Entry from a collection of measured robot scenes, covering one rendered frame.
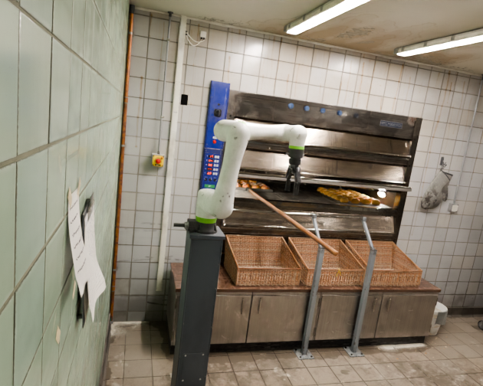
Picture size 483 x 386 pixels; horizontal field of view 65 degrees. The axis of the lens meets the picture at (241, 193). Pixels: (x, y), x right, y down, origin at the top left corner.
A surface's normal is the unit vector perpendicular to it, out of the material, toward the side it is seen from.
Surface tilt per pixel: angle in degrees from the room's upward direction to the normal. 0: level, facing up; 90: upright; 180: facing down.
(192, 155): 90
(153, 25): 90
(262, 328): 90
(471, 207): 90
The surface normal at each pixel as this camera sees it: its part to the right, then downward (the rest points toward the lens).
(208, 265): 0.27, 0.21
